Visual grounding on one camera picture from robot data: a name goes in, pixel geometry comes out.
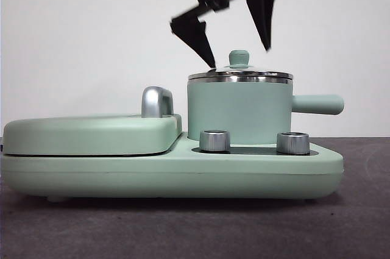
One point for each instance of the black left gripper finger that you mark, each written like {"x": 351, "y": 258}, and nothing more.
{"x": 192, "y": 36}
{"x": 263, "y": 12}

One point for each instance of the glass pot lid green knob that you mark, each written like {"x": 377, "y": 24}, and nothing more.
{"x": 238, "y": 58}

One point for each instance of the silver control knob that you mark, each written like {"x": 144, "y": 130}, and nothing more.
{"x": 214, "y": 140}
{"x": 292, "y": 143}

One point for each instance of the mint green breakfast machine base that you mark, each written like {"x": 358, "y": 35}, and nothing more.
{"x": 182, "y": 173}

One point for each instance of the mint green griddle lid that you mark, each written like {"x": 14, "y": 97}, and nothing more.
{"x": 91, "y": 134}

